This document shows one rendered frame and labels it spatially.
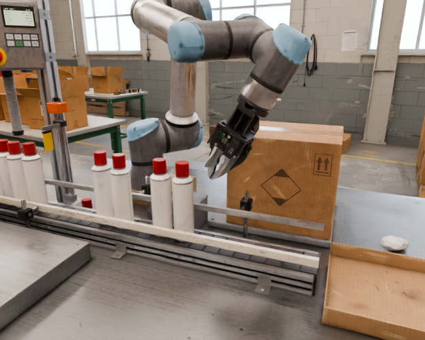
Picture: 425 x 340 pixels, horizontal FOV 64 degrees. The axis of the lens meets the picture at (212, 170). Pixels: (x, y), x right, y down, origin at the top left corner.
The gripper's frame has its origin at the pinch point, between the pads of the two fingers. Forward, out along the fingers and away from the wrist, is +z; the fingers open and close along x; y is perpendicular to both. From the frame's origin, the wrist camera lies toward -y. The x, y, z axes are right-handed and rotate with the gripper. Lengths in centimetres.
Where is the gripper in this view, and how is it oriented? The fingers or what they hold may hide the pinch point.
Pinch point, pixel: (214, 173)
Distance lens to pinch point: 81.3
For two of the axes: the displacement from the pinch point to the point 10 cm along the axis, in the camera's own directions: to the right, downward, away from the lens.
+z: -4.6, 7.6, 4.6
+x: 8.1, 5.7, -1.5
